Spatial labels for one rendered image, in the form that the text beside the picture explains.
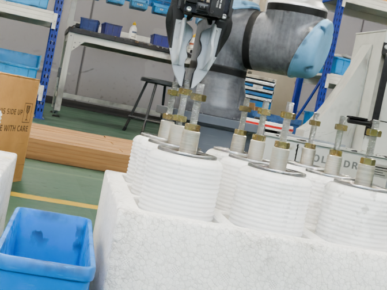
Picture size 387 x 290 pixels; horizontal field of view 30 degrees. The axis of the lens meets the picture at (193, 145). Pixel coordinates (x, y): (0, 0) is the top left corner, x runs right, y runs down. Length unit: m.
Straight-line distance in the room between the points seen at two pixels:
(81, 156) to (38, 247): 1.70
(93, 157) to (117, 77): 6.49
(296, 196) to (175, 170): 0.15
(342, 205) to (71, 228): 0.40
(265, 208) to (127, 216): 0.17
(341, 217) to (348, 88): 2.37
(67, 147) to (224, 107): 1.43
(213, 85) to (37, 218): 0.49
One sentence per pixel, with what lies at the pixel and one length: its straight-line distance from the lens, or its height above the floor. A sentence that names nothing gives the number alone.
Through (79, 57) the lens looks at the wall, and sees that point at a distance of 9.18.
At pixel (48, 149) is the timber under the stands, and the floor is 0.05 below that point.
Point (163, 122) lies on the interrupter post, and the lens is 1.12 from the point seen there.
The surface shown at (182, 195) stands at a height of 0.20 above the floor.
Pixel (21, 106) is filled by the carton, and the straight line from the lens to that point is 2.06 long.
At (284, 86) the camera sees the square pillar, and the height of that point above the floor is 0.69.
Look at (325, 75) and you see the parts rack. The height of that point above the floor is 0.76.
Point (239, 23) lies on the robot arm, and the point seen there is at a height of 0.48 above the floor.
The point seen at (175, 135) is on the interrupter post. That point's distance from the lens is 1.01.
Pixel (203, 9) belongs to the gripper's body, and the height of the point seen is 0.44.
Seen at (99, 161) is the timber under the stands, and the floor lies 0.03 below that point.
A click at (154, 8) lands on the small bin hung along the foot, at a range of 6.70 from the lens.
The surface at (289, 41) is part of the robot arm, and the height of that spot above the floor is 0.46.
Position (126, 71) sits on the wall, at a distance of 9.24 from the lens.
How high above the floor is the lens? 0.31
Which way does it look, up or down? 3 degrees down
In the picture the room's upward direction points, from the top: 11 degrees clockwise
